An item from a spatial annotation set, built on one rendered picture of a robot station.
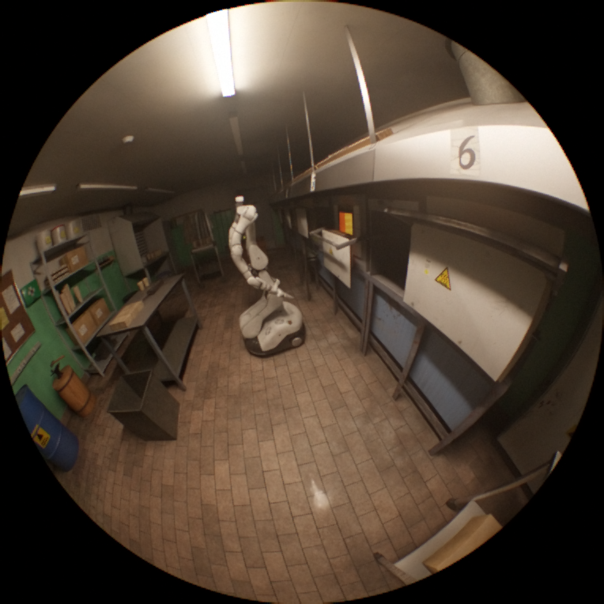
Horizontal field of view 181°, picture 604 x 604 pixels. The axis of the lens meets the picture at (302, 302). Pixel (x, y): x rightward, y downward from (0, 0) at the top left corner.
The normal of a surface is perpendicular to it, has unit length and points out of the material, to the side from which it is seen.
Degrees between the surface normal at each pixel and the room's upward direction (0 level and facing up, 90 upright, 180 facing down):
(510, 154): 80
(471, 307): 90
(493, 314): 90
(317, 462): 0
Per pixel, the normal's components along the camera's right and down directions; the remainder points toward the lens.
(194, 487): -0.11, -0.86
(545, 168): -0.97, 0.05
